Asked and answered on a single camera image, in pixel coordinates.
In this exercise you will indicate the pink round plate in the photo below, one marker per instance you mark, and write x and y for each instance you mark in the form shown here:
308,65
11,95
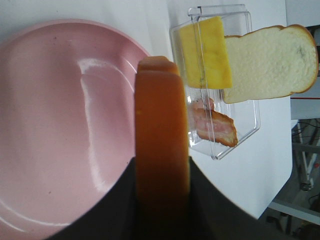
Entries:
66,122

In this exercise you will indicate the clear plastic right tray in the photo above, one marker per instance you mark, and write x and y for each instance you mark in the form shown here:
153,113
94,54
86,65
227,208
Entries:
246,115

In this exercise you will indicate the bread slice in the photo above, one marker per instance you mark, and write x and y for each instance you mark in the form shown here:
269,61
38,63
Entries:
161,140
271,62

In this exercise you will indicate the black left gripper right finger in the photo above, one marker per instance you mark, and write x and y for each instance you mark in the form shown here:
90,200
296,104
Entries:
212,216

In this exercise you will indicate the yellow cheese slice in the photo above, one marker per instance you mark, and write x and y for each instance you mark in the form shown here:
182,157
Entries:
205,54

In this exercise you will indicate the bacon strip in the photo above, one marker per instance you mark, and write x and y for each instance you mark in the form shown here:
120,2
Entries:
212,125

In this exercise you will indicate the white table frame leg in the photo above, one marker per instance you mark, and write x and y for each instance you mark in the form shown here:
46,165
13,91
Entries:
302,189

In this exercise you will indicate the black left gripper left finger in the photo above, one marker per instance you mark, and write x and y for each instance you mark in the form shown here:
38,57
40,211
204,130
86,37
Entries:
112,218

